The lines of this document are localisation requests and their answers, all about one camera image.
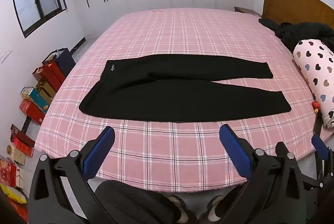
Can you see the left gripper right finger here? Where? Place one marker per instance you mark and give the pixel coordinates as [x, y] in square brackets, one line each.
[274, 191]

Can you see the pink plaid bed sheet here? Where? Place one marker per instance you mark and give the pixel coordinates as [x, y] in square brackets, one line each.
[180, 157]

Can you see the teal gift box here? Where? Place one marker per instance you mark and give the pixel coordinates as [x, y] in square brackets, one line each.
[32, 95]

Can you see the dark blue gift bag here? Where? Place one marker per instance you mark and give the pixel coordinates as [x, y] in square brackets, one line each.
[63, 58]

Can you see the red flat box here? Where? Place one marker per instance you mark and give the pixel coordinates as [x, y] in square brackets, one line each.
[32, 111]

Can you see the red yellow toy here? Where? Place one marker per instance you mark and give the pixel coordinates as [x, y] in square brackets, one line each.
[316, 106]

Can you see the heart pattern rolled quilt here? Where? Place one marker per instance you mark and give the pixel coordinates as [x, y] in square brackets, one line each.
[315, 61]

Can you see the wooden headboard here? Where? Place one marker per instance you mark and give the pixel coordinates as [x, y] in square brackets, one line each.
[298, 11]

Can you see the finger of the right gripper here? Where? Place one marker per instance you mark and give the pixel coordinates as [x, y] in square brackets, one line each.
[320, 147]

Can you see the red gift box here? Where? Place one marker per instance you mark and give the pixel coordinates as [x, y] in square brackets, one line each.
[50, 73]

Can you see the black clothes pile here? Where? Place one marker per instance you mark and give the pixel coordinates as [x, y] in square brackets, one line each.
[291, 34]

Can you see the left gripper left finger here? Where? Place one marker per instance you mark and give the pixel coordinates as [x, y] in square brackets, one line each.
[48, 201]

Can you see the black pants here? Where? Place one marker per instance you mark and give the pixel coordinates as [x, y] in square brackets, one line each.
[181, 88]

